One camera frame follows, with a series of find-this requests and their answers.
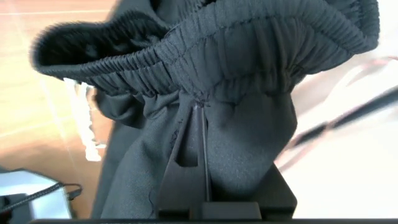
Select pink clothes hanger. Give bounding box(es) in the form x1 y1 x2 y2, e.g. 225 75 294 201
275 55 398 170

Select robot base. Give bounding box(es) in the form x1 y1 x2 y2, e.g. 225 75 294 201
0 167 74 220

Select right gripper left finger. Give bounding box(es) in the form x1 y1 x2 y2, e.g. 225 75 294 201
157 104 213 219

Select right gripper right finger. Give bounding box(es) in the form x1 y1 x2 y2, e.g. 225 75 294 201
211 162 298 219

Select black shorts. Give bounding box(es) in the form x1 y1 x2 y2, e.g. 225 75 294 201
29 0 381 219

